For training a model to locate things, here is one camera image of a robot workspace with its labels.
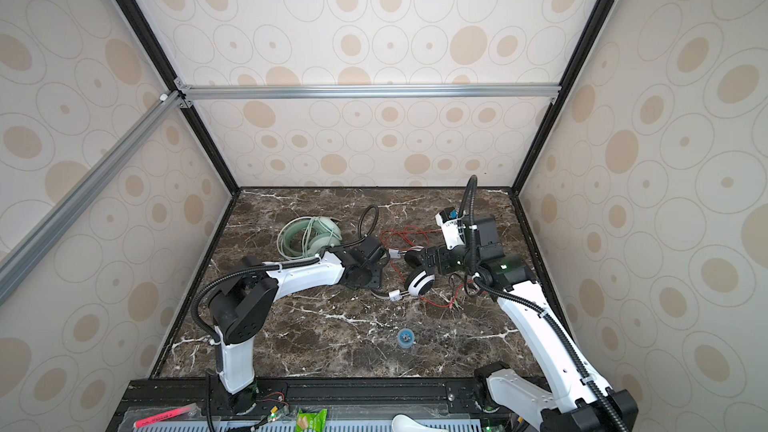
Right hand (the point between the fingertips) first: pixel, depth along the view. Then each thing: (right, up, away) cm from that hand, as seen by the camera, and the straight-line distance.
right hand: (436, 248), depth 76 cm
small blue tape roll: (-7, -26, +7) cm, 28 cm away
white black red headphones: (-4, -10, +9) cm, 14 cm away
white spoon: (-9, -40, -7) cm, 42 cm away
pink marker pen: (-69, -40, -6) cm, 80 cm away
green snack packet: (-30, -39, -8) cm, 50 cm away
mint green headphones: (-39, +2, +21) cm, 44 cm away
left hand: (-14, -10, +15) cm, 23 cm away
